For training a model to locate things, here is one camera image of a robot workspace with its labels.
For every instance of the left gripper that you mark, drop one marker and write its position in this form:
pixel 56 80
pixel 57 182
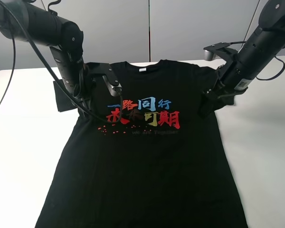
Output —
pixel 83 86

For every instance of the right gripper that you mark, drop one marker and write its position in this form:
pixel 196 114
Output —
pixel 221 87

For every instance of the black printed t-shirt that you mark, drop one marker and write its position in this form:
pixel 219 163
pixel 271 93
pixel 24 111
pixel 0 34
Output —
pixel 154 163

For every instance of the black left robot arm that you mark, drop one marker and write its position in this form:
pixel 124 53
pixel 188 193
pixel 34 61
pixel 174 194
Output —
pixel 23 21

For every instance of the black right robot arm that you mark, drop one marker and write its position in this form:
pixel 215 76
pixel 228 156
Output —
pixel 265 42

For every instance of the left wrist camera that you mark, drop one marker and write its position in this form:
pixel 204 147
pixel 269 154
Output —
pixel 105 71

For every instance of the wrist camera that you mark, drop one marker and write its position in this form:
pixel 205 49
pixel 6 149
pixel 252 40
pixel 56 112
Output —
pixel 220 50
pixel 105 71

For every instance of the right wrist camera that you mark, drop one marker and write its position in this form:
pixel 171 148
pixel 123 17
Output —
pixel 220 50

